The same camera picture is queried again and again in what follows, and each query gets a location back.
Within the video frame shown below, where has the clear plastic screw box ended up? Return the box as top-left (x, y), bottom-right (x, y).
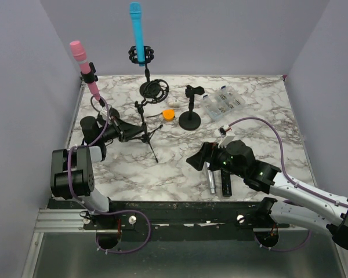
top-left (200, 86), bottom-right (245, 122)

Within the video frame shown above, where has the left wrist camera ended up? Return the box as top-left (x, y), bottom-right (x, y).
top-left (99, 107), bottom-right (109, 120)

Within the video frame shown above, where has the black clip stand for pink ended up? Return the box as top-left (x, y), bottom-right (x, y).
top-left (80, 61), bottom-right (119, 122)

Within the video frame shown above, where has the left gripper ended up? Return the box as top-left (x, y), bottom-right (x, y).
top-left (98, 115), bottom-right (143, 142)

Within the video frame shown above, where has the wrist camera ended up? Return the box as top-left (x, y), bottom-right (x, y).
top-left (217, 125), bottom-right (235, 148)
top-left (99, 107), bottom-right (109, 120)

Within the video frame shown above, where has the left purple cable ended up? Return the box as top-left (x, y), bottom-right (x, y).
top-left (67, 95), bottom-right (153, 255)

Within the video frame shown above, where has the pink microphone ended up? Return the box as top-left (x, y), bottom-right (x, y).
top-left (69, 41), bottom-right (100, 101)

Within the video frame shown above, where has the orange tape measure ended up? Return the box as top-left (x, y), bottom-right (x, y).
top-left (162, 109), bottom-right (175, 121)

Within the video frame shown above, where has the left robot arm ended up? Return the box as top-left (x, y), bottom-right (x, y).
top-left (50, 116), bottom-right (144, 229)

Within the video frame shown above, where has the black front mounting rail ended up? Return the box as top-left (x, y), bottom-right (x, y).
top-left (48, 198), bottom-right (291, 243)

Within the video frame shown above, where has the white earbud case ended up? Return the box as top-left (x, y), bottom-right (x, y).
top-left (168, 99), bottom-right (180, 108)

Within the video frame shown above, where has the black tripod shock mount stand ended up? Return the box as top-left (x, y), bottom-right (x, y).
top-left (124, 78), bottom-right (171, 163)

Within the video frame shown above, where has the black speckled microphone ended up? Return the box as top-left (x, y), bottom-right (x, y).
top-left (220, 170), bottom-right (233, 197)

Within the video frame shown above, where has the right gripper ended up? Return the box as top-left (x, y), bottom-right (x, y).
top-left (187, 141), bottom-right (246, 178)

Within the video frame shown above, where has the silver microphone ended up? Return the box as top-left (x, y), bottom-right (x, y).
top-left (204, 162), bottom-right (216, 195)

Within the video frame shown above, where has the black round base clip stand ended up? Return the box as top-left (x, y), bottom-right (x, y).
top-left (179, 85), bottom-right (205, 131)

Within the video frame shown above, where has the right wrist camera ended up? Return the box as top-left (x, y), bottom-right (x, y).
top-left (217, 125), bottom-right (235, 148)

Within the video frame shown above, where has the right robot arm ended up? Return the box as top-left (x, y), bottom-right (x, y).
top-left (186, 140), bottom-right (348, 250)

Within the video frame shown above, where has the blue microphone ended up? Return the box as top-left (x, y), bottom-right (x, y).
top-left (129, 2), bottom-right (145, 67)

